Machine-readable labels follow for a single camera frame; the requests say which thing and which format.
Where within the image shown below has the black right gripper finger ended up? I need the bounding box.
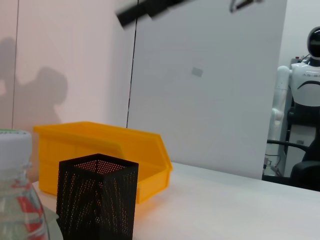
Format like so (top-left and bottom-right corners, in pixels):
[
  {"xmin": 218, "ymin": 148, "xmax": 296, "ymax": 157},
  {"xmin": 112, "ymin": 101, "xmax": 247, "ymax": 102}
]
[{"xmin": 116, "ymin": 0, "xmax": 191, "ymax": 27}]

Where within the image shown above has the clear green-label water bottle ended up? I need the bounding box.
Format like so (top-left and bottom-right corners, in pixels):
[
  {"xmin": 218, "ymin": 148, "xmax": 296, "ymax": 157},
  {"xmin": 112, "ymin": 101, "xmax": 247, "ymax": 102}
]
[{"xmin": 0, "ymin": 128, "xmax": 51, "ymax": 240}]

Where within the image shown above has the black mesh pen holder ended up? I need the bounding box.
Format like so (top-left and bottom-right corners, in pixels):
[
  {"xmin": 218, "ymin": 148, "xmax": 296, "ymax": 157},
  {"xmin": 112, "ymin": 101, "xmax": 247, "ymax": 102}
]
[{"xmin": 56, "ymin": 153, "xmax": 140, "ymax": 240}]

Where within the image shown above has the clear glass fruit plate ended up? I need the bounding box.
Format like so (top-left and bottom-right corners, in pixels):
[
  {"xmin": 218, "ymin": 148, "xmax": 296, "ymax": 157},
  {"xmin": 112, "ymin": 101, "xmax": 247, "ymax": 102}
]
[{"xmin": 42, "ymin": 204, "xmax": 64, "ymax": 240}]

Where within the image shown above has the yellow plastic bin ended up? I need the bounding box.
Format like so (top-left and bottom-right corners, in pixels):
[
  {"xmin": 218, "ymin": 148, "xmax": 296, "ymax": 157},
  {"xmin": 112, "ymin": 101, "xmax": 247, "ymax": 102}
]
[{"xmin": 33, "ymin": 121, "xmax": 174, "ymax": 205}]

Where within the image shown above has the white black humanoid robot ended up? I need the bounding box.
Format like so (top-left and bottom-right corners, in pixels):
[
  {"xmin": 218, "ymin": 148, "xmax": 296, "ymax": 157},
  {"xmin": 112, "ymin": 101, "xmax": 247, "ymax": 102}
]
[{"xmin": 267, "ymin": 24, "xmax": 320, "ymax": 161}]

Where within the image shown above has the black office chair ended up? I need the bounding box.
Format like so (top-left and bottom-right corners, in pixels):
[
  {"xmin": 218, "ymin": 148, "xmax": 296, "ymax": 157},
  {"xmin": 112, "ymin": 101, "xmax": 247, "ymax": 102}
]
[{"xmin": 262, "ymin": 139, "xmax": 320, "ymax": 192}]

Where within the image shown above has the right gripper cable with connector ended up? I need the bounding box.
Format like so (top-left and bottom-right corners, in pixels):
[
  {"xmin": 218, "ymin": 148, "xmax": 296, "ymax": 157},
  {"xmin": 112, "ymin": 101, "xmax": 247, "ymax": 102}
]
[{"xmin": 229, "ymin": 0, "xmax": 265, "ymax": 12}]

